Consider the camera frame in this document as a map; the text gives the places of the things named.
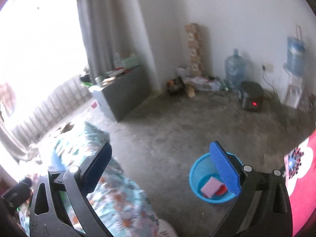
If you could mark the grey curtain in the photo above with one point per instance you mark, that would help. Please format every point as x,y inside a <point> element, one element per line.
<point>115,27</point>

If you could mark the black bag on floor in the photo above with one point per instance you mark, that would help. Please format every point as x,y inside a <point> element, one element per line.
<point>175,86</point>

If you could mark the balcony railing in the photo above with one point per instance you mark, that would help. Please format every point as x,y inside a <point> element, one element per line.
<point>64,100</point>

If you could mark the black rice cooker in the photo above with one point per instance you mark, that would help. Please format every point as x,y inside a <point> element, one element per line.
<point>251,96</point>

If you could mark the blue plastic trash basket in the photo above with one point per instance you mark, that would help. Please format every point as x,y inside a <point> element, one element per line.
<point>200,173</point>

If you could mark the pink floral blanket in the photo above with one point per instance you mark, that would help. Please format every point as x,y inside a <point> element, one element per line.
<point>300,182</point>

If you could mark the blue jug on dispenser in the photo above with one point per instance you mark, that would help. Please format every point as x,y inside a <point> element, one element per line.
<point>296,50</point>

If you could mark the pink sponge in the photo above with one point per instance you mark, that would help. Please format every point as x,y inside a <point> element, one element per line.
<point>211,187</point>

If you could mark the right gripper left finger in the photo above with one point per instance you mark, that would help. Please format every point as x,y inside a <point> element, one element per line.
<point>48,216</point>

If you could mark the pink item on balcony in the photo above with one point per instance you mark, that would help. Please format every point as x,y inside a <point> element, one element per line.
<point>94,105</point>

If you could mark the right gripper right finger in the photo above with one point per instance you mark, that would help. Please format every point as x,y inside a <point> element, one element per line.
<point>272,217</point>

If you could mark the white water dispenser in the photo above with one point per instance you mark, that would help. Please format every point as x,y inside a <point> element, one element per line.
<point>294,92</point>

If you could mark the grey storage cabinet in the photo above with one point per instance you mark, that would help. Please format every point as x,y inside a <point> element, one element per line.
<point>120,97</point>

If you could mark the red wrapper in basket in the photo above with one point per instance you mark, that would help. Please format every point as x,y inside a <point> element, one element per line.
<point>221,191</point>

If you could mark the floral blue bedspread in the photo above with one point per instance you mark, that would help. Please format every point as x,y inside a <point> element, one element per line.
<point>119,202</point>

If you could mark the empty blue water jug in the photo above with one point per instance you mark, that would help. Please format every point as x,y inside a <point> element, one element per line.
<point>235,69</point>

